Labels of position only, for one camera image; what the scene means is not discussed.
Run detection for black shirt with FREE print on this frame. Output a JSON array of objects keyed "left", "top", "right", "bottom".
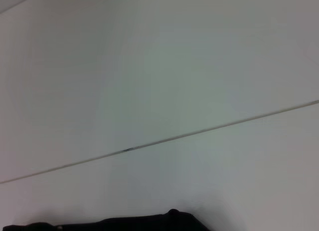
[{"left": 1, "top": 208, "right": 213, "bottom": 231}]

